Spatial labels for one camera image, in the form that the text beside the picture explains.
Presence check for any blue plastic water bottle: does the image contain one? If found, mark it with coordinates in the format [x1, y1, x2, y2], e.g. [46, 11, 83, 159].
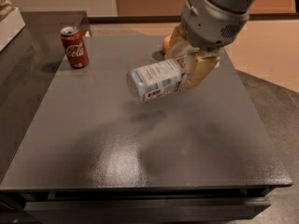
[127, 57, 186, 104]

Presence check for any red cola can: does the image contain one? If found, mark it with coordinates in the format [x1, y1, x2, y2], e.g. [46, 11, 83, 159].
[60, 26, 89, 68]

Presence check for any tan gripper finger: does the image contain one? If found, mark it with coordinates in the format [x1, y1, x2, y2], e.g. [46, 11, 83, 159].
[180, 50, 220, 90]
[164, 23, 199, 60]

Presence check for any packaged item on box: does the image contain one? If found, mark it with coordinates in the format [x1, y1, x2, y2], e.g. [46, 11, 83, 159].
[0, 0, 13, 21]

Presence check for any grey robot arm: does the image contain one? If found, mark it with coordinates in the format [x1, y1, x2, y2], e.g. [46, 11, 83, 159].
[165, 0, 255, 90]

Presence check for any white box on counter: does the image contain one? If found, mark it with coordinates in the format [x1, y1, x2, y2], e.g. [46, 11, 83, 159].
[0, 7, 25, 52]

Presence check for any orange fruit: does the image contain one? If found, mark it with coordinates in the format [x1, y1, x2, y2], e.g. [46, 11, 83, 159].
[162, 35, 171, 53]

